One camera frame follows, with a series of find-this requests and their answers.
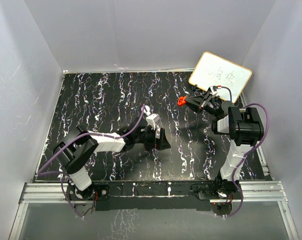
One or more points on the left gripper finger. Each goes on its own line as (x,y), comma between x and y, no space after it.
(149,146)
(162,142)

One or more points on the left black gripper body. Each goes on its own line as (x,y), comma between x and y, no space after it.
(148,136)

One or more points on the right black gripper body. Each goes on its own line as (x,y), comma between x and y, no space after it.
(212,107)

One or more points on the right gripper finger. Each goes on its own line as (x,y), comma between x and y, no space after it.
(194,107)
(197,100)

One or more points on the red earbud charging case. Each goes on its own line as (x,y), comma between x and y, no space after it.
(181,101)

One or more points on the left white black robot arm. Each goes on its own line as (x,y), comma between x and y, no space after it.
(76,148)

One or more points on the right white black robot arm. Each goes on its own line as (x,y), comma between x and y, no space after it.
(242,125)

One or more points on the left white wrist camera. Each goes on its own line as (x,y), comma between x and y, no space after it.
(151,118)

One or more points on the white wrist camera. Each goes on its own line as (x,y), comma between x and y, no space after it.
(214,90)
(151,118)

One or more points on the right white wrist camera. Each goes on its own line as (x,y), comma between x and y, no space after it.
(214,90)

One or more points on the small whiteboard yellow frame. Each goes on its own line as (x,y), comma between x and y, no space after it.
(212,70)

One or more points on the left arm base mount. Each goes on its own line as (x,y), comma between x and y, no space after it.
(94,192)

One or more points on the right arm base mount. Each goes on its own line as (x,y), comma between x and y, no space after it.
(205,191)

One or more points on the aluminium front rail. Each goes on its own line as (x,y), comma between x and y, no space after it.
(253,191)

